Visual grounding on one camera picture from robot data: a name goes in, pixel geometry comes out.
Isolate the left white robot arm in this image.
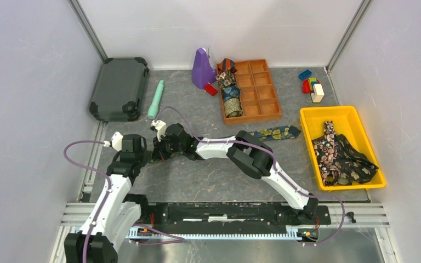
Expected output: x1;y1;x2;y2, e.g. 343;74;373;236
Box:
64;132;151;262

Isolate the red block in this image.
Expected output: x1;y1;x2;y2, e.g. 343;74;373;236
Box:
204;84;218;96

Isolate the olive gold rolled tie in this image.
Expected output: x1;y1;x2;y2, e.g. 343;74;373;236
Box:
224;98;243;118

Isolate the white toy block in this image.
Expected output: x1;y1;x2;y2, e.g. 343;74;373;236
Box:
311;83;325;103

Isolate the navy yellow floral tie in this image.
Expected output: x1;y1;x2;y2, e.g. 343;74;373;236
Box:
149;124;301;164

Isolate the pink floral dark tie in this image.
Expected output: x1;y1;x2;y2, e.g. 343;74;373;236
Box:
312;121;341;186

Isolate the yellow plastic bin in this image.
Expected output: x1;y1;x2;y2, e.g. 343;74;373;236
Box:
300;106;386;191

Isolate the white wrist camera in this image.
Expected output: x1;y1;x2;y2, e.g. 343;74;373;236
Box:
150;120;167;142
103;131;123;152

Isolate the dark green hard case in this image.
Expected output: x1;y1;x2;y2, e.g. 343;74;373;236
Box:
88;57;150;122

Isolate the brown floral rolled tie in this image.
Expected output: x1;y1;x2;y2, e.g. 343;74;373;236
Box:
215;70;236;89

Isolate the blue patterned rolled tie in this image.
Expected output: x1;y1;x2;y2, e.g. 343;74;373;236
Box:
221;85;241;102

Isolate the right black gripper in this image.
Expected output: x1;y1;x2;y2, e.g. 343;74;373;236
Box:
151;133;184;162

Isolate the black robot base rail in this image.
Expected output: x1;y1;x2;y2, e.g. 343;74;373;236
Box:
138;202;331;235

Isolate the orange navy striped rolled tie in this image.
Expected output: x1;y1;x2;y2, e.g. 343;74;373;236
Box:
219;58;237;73

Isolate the blue toy brick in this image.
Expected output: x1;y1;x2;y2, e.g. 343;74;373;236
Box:
298;70;312;81

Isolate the mint green flashlight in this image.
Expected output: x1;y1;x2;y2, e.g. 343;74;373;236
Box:
147;80;164;120

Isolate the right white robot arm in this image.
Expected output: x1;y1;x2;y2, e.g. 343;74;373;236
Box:
150;121;318;224

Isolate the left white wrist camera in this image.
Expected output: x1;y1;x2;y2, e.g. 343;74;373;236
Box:
103;131;123;152

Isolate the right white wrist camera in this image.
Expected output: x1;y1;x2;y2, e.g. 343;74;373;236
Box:
150;120;167;142

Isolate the orange wooden compartment tray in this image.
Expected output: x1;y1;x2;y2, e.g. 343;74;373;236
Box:
216;59;282;125

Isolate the purple metronome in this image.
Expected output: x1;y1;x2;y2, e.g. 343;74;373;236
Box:
191;48;217;89

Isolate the black gold floral tie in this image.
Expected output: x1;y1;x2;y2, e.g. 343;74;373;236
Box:
330;134;379;185

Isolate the colourful toy block stack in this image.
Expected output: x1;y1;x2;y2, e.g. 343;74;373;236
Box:
301;77;321;94

